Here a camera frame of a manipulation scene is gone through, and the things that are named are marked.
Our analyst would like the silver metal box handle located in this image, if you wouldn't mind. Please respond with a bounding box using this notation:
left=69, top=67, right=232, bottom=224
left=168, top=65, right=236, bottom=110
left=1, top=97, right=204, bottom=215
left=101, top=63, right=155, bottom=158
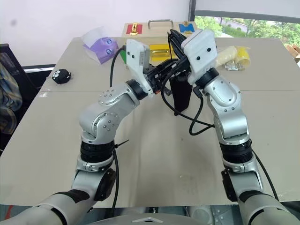
left=147, top=19, right=174, bottom=30

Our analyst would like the black zip tie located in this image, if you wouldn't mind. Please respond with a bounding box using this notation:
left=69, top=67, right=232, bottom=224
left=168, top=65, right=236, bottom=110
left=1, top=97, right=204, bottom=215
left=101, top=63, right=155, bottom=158
left=113, top=139, right=130, bottom=150

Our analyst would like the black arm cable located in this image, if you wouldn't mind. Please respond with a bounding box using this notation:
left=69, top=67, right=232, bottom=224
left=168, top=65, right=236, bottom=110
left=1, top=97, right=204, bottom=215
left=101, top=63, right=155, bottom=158
left=109, top=46, right=130, bottom=210
left=160, top=67, right=280, bottom=203

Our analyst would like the black drawstring pouch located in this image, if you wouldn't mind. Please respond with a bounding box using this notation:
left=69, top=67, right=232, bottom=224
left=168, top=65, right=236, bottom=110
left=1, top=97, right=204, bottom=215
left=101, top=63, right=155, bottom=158
left=168, top=72, right=194, bottom=117

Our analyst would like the purple pouch with eyes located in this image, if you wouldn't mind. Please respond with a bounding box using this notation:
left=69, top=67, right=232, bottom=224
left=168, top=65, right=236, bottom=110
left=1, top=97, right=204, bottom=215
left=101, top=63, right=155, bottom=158
left=88, top=37, right=119, bottom=64

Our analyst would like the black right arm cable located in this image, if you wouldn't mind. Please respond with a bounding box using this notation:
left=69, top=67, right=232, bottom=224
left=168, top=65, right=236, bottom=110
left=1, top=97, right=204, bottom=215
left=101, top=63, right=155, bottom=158
left=160, top=67, right=280, bottom=203

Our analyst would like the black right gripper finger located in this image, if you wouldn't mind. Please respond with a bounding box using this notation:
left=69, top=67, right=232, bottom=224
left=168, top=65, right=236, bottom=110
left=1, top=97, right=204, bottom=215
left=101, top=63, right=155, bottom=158
left=171, top=29, right=189, bottom=44
left=164, top=63, right=189, bottom=80
left=160, top=59, right=180, bottom=72
left=167, top=29, right=182, bottom=58

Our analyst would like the white roller blind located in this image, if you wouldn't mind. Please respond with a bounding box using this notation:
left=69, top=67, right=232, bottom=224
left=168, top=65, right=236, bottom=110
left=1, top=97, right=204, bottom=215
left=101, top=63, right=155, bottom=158
left=195, top=0, right=300, bottom=23

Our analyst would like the clear plastic bag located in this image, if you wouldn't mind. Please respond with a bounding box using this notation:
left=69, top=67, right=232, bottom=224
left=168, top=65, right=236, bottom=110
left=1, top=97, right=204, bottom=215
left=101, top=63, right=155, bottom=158
left=81, top=26, right=111, bottom=64

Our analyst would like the dark window frame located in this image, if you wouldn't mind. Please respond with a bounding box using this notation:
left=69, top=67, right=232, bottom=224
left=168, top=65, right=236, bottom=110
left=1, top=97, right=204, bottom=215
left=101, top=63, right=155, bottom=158
left=188, top=0, right=197, bottom=22

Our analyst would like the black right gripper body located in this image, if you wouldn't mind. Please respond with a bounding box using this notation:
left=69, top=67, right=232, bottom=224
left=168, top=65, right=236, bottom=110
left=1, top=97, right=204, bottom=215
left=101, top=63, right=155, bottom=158
left=172, top=41, right=188, bottom=62

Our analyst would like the silver metal parts pile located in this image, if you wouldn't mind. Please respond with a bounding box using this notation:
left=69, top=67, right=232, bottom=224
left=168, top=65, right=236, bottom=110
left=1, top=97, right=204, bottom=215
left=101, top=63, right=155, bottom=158
left=224, top=61, right=244, bottom=71

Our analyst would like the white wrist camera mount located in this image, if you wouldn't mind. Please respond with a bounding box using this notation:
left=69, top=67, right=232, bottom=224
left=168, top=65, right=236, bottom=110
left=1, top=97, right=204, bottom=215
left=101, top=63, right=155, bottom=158
left=125, top=38, right=157, bottom=96
left=180, top=29, right=219, bottom=85

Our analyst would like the grey robot torso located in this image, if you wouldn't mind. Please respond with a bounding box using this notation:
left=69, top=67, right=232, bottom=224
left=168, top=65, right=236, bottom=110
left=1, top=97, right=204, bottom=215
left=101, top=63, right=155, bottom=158
left=88, top=205, right=240, bottom=225

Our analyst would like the black round plush toy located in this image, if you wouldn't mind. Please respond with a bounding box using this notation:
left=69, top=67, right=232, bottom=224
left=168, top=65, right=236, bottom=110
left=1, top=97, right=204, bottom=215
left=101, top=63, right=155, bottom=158
left=51, top=68, right=72, bottom=84

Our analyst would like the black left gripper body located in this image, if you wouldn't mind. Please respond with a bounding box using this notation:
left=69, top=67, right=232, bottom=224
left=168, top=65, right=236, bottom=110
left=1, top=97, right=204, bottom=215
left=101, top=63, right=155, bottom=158
left=143, top=65, right=166, bottom=95

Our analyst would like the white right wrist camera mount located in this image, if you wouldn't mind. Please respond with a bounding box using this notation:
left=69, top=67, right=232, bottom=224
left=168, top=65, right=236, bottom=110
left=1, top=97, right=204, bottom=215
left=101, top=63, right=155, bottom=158
left=180, top=29, right=219, bottom=85

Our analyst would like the brown cardboard box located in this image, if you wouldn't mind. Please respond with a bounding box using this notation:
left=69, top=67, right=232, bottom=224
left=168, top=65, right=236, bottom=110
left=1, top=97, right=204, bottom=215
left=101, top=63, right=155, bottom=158
left=285, top=43, right=300, bottom=63

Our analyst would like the beige crumpled bag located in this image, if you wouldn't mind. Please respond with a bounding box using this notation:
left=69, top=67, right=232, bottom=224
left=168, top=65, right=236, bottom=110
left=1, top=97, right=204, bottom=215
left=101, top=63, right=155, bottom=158
left=215, top=45, right=238, bottom=69

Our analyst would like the beige wooden latch box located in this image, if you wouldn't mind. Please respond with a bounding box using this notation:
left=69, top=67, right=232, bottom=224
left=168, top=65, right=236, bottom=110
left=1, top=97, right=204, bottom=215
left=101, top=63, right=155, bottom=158
left=120, top=19, right=200, bottom=64

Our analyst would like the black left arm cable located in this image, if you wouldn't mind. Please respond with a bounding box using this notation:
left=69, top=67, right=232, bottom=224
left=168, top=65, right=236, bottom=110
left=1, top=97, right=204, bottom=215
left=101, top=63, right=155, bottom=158
left=109, top=46, right=130, bottom=210

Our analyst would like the yellow plastic cup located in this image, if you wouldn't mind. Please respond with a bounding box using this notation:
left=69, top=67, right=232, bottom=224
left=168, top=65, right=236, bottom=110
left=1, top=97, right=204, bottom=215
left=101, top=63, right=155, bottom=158
left=235, top=45, right=251, bottom=67

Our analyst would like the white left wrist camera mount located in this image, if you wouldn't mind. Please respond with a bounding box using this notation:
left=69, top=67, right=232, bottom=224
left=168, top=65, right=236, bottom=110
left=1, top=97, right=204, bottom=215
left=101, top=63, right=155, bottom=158
left=125, top=38, right=157, bottom=96

